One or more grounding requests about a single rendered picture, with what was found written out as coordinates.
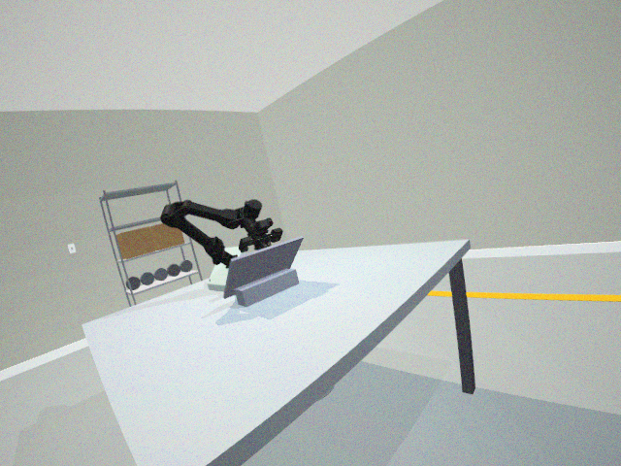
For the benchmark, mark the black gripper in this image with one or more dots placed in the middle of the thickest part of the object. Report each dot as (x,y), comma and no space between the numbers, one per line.
(260,240)

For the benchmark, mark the light grey switch panel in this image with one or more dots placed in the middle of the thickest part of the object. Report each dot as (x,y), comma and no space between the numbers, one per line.
(258,275)

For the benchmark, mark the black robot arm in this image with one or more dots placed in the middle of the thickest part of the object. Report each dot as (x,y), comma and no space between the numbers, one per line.
(173,216)

